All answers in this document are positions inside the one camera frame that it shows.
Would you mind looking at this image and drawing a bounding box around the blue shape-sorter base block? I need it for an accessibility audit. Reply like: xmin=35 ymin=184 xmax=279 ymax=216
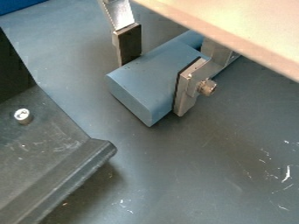
xmin=0 ymin=0 xmax=47 ymax=16

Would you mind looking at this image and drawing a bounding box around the gripper metal right finger with screw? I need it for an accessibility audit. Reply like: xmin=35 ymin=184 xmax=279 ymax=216
xmin=172 ymin=38 xmax=239 ymax=116

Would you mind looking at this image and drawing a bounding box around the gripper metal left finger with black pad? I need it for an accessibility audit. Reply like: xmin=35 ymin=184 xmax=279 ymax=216
xmin=97 ymin=0 xmax=141 ymax=66

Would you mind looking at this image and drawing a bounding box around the black regrasp fixture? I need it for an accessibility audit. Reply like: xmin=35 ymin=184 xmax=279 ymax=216
xmin=0 ymin=28 xmax=117 ymax=224

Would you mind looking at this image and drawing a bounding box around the light blue square-circle object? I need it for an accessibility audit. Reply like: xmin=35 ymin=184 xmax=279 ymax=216
xmin=105 ymin=31 xmax=203 ymax=127

